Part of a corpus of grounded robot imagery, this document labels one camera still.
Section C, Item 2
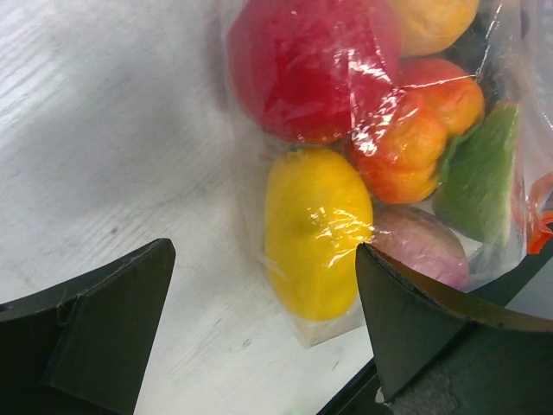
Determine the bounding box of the fake yellow orange fruit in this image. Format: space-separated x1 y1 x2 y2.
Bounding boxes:
390 0 480 57

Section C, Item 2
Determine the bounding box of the fake purple onion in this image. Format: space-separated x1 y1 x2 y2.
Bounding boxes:
372 206 470 290

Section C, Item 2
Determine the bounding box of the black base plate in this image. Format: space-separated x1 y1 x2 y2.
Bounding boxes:
310 241 553 415

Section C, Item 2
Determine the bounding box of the clear zip top bag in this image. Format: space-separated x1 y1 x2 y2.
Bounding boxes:
219 1 552 347

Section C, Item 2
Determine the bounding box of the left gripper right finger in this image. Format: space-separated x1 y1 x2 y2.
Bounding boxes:
354 242 553 415

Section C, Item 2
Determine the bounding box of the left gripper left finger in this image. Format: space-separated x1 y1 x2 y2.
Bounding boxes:
1 239 175 414

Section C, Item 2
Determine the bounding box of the fake red pepper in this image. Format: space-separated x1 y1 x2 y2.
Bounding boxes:
226 1 400 144

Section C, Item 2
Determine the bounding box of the fake orange bell pepper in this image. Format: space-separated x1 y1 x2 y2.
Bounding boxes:
346 57 485 204

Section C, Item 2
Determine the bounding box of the fake watermelon slice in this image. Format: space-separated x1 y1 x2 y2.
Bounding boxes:
432 102 519 246

